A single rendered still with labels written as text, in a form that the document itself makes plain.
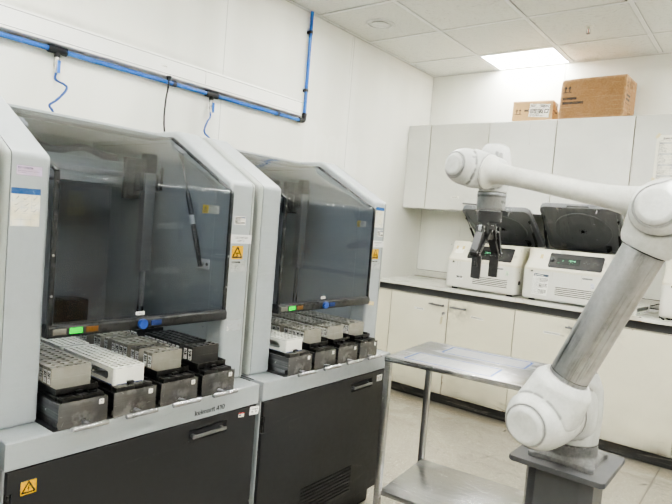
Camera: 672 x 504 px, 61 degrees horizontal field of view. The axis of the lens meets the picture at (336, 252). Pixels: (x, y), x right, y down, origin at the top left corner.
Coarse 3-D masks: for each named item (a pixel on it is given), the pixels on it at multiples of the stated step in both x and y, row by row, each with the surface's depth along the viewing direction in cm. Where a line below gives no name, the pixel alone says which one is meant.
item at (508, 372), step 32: (416, 352) 234; (448, 352) 240; (480, 352) 245; (384, 384) 224; (512, 384) 197; (384, 416) 224; (384, 448) 225; (416, 480) 238; (448, 480) 241; (480, 480) 243
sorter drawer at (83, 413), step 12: (48, 396) 151; (60, 396) 148; (72, 396) 149; (84, 396) 151; (96, 396) 154; (48, 408) 149; (60, 408) 145; (72, 408) 148; (84, 408) 151; (96, 408) 153; (60, 420) 146; (72, 420) 148; (84, 420) 150; (96, 420) 154; (108, 420) 152; (72, 432) 145
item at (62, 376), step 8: (48, 368) 151; (56, 368) 151; (64, 368) 153; (72, 368) 155; (80, 368) 157; (88, 368) 159; (48, 376) 151; (56, 376) 152; (64, 376) 153; (72, 376) 155; (80, 376) 157; (88, 376) 159; (48, 384) 151; (56, 384) 152; (64, 384) 154; (72, 384) 155; (80, 384) 157
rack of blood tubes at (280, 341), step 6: (270, 330) 234; (270, 336) 221; (276, 336) 222; (282, 336) 223; (288, 336) 224; (294, 336) 226; (270, 342) 235; (276, 342) 233; (282, 342) 217; (288, 342) 217; (294, 342) 220; (300, 342) 223; (276, 348) 219; (282, 348) 217; (288, 348) 218; (294, 348) 220; (300, 348) 223
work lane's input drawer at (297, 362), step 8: (272, 352) 220; (280, 352) 217; (296, 352) 218; (304, 352) 220; (272, 360) 218; (280, 360) 216; (288, 360) 213; (296, 360) 216; (304, 360) 220; (280, 368) 215; (288, 368) 213; (296, 368) 217; (304, 368) 220
